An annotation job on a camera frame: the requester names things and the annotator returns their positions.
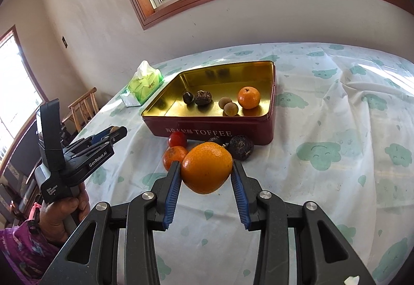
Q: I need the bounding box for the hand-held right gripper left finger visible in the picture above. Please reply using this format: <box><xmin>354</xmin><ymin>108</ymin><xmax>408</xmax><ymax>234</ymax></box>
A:
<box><xmin>40</xmin><ymin>160</ymin><xmax>182</xmax><ymax>285</ymax></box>

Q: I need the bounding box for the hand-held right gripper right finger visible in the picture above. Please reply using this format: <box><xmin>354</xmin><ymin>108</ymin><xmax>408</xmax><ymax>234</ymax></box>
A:
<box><xmin>230</xmin><ymin>160</ymin><xmax>377</xmax><ymax>285</ymax></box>

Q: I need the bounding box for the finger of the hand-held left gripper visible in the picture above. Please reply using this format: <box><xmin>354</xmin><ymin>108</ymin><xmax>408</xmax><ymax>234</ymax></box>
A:
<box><xmin>74</xmin><ymin>126</ymin><xmax>128</xmax><ymax>158</ymax></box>
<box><xmin>69</xmin><ymin>128</ymin><xmax>114</xmax><ymax>152</ymax></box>

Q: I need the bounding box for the orange mandarin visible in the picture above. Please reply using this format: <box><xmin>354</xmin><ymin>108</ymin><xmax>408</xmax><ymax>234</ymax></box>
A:
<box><xmin>181</xmin><ymin>142</ymin><xmax>234</xmax><ymax>195</ymax></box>
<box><xmin>162</xmin><ymin>146</ymin><xmax>189</xmax><ymax>172</ymax></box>
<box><xmin>237</xmin><ymin>86</ymin><xmax>261</xmax><ymax>110</ymax></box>

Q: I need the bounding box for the red tomato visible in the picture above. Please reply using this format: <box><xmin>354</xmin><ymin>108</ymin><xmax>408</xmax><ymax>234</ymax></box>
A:
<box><xmin>168</xmin><ymin>131</ymin><xmax>188</xmax><ymax>148</ymax></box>

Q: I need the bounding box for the dark red gold-lined tin box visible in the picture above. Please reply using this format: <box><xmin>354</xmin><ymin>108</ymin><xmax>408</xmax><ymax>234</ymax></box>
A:
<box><xmin>141</xmin><ymin>60</ymin><xmax>276</xmax><ymax>146</ymax></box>

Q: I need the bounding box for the person's left forearm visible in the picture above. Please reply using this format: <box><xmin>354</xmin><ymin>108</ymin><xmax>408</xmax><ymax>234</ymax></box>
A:
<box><xmin>0</xmin><ymin>204</ymin><xmax>63</xmax><ymax>282</ymax></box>

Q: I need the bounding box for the person's left hand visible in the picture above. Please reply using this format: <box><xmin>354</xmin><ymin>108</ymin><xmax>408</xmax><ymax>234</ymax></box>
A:
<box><xmin>39</xmin><ymin>181</ymin><xmax>91</xmax><ymax>244</ymax></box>

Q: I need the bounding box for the dark furniture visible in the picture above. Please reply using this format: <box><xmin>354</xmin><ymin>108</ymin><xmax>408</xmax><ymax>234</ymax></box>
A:
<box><xmin>0</xmin><ymin>117</ymin><xmax>44</xmax><ymax>217</ymax></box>

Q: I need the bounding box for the wooden chair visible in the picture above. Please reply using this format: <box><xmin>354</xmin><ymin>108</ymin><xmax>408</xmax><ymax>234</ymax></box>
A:
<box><xmin>61</xmin><ymin>87</ymin><xmax>100</xmax><ymax>137</ymax></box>

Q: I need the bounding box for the green tissue pack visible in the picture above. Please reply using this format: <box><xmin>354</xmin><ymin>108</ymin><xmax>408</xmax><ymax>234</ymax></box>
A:
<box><xmin>120</xmin><ymin>60</ymin><xmax>164</xmax><ymax>107</ymax></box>

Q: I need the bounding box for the wooden framed side window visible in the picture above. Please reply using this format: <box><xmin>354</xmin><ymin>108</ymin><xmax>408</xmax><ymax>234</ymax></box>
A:
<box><xmin>0</xmin><ymin>25</ymin><xmax>49</xmax><ymax>140</ymax></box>

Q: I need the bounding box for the white cloud-print tablecloth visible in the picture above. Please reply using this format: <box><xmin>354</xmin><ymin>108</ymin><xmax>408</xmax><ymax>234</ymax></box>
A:
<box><xmin>63</xmin><ymin>42</ymin><xmax>414</xmax><ymax>285</ymax></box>

